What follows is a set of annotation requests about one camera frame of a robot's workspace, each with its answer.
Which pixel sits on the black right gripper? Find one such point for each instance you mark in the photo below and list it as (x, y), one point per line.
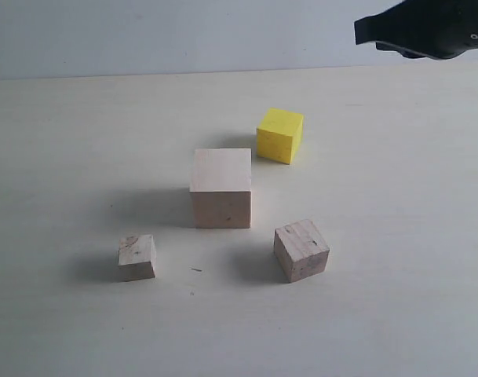
(405, 28)

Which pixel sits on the yellow cube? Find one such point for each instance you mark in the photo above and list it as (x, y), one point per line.
(279, 135)

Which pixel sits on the large pale wooden cube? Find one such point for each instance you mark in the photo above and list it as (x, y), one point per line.
(221, 188)

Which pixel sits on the medium wooden cube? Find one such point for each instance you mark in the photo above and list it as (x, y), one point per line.
(301, 250)

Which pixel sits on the small wooden cube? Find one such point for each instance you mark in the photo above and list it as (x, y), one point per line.
(137, 258)

